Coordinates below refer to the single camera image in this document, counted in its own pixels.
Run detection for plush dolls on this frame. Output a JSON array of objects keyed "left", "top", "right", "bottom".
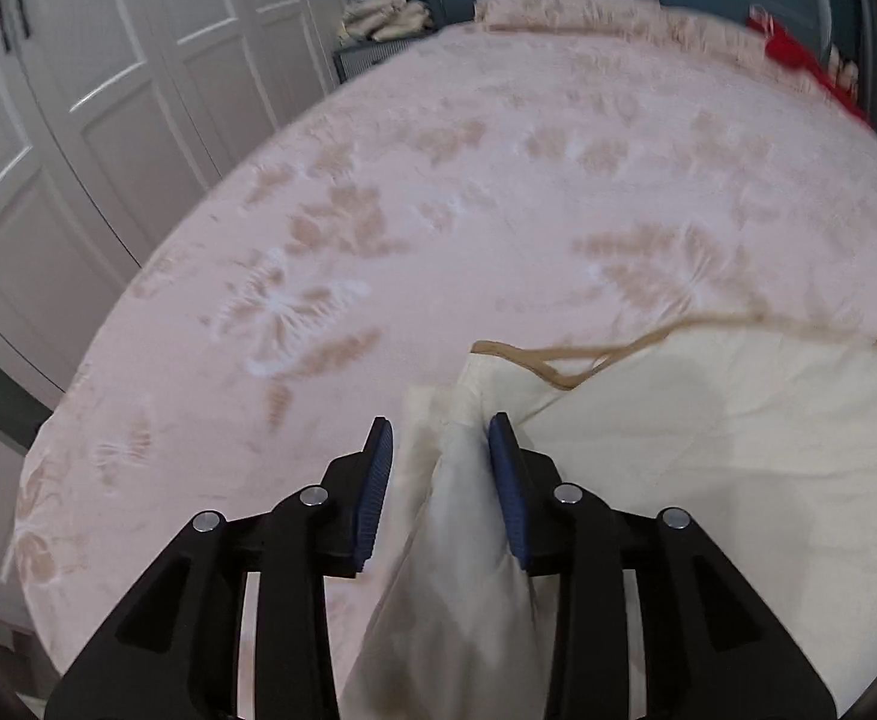
[{"left": 827, "top": 45, "right": 863, "bottom": 100}]

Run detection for white wardrobe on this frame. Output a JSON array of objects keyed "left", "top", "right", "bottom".
[{"left": 0, "top": 0, "right": 353, "bottom": 391}]

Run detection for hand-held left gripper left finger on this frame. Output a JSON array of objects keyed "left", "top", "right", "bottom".
[{"left": 44, "top": 415, "right": 396, "bottom": 720}]

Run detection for cream quilted jacket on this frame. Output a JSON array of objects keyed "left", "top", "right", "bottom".
[{"left": 337, "top": 311, "right": 877, "bottom": 720}]

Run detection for red garment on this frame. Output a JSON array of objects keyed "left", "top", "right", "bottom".
[{"left": 747, "top": 4, "right": 876, "bottom": 128}]

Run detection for grey nightstand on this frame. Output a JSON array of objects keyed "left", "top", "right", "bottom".
[{"left": 331, "top": 34, "right": 439, "bottom": 85}]

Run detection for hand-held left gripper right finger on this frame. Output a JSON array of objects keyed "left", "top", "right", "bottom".
[{"left": 487, "top": 411, "right": 839, "bottom": 720}]

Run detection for pile of cream clothes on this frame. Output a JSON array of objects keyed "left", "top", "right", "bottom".
[{"left": 337, "top": 0, "right": 437, "bottom": 46}]

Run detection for pink floral bedspread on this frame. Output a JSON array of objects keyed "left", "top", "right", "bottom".
[{"left": 1, "top": 15, "right": 877, "bottom": 698}]

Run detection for pink floral pillow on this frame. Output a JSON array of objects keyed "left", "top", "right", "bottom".
[
  {"left": 655, "top": 6, "right": 792, "bottom": 77},
  {"left": 472, "top": 0, "right": 672, "bottom": 37}
]

